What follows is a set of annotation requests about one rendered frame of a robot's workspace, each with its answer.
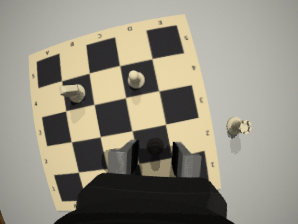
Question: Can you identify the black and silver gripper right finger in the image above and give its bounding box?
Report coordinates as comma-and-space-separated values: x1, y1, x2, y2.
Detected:
171, 142, 202, 177

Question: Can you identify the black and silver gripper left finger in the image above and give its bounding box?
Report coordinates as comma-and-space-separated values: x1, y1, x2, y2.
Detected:
108, 139, 139, 175

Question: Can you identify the cream and black chessboard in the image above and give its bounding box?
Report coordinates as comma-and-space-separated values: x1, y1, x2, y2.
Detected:
29, 14, 221, 211

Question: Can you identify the white pawn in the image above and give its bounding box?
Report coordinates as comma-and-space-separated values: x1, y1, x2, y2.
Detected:
128, 70, 145, 89

